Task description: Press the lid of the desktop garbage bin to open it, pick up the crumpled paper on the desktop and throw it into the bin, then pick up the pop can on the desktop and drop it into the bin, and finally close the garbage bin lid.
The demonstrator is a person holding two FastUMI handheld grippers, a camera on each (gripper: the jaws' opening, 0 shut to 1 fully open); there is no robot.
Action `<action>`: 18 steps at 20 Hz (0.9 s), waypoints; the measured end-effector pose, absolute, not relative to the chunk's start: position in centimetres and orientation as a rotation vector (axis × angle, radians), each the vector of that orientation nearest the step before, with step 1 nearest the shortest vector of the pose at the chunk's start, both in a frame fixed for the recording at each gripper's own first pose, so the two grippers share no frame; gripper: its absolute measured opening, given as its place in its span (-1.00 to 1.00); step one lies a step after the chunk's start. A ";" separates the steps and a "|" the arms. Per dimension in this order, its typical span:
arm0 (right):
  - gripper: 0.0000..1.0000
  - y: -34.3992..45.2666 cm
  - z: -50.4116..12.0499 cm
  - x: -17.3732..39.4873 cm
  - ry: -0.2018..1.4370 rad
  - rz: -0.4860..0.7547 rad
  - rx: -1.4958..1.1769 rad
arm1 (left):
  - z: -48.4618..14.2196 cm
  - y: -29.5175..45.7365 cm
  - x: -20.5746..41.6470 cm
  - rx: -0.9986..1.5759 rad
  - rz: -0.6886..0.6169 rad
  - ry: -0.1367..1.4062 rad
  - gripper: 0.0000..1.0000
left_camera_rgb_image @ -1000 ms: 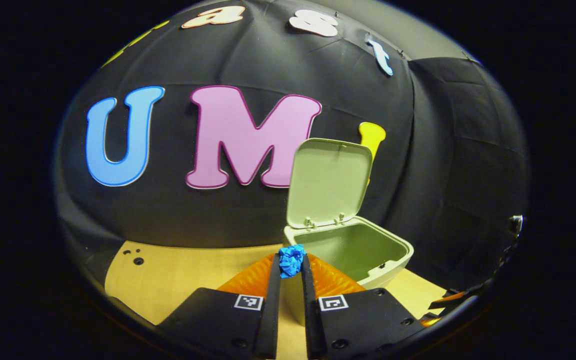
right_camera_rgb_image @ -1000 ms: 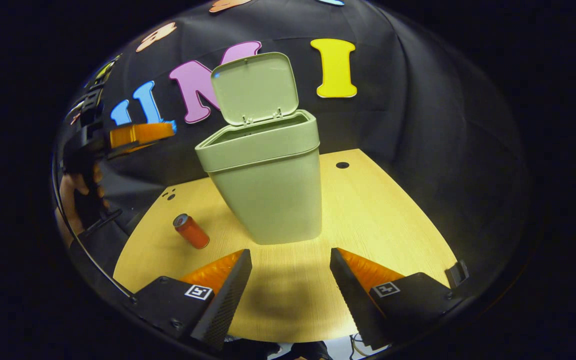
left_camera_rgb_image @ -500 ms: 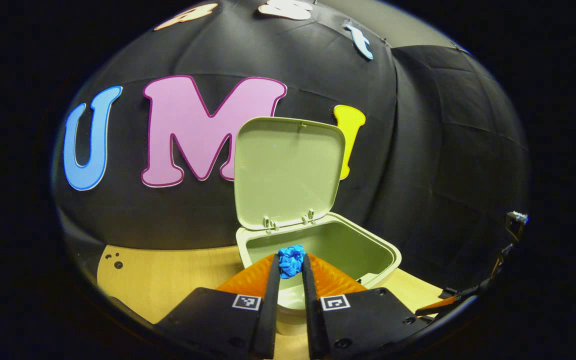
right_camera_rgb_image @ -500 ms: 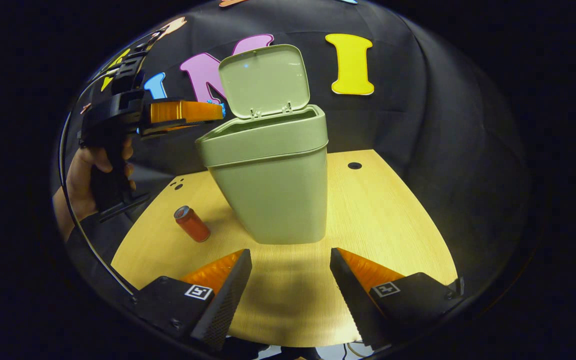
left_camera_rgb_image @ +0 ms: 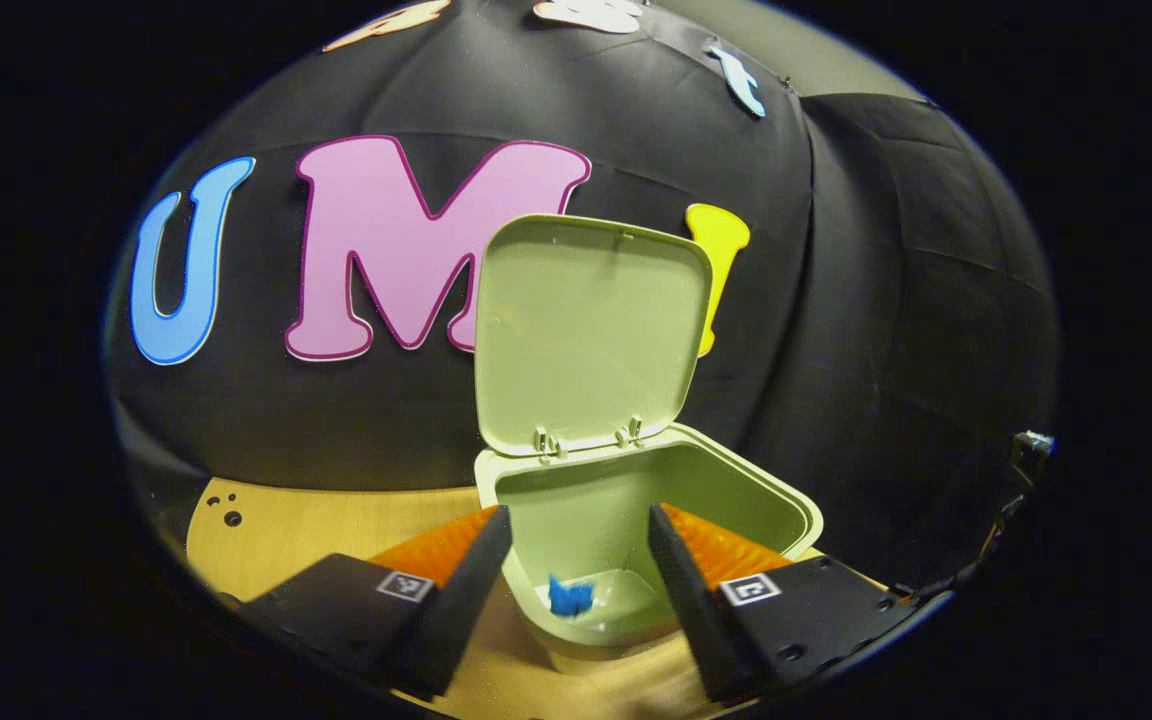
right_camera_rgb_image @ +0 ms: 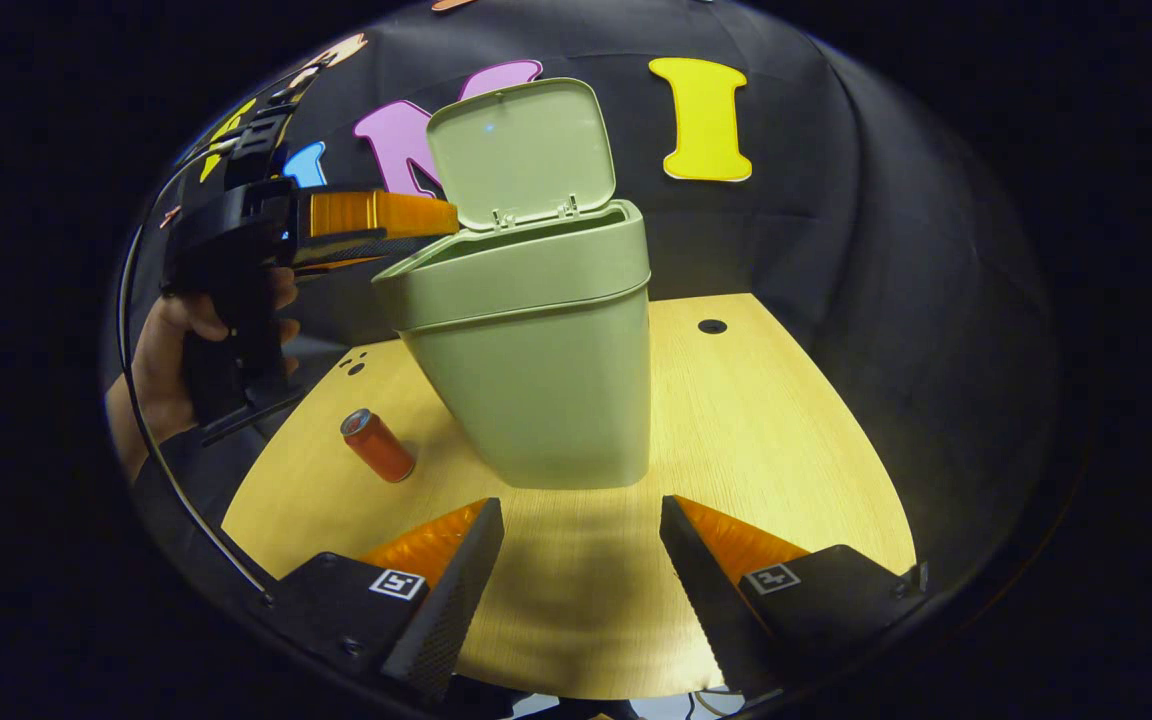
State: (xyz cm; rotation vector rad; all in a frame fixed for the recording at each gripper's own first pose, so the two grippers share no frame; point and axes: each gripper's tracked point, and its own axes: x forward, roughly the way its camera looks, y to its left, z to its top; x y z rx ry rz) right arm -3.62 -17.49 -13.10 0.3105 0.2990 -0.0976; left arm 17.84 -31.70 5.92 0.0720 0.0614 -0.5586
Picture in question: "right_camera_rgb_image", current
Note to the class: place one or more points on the red pop can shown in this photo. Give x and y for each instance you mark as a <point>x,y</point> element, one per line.
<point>379,448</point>

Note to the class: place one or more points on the pale green garbage bin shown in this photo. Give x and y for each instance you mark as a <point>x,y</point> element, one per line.
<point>536,340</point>

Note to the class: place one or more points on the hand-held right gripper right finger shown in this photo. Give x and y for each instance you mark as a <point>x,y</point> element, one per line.
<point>706,600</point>

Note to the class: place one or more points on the wooden desktop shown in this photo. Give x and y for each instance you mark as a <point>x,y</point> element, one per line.
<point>736,430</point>

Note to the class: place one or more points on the copper cloth clip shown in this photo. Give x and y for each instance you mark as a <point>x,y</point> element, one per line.
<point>172,217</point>

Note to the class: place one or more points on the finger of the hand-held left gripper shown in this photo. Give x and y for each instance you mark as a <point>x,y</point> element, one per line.
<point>356,250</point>
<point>376,213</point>

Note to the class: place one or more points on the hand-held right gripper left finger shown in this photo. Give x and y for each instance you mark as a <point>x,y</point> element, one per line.
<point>456,590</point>

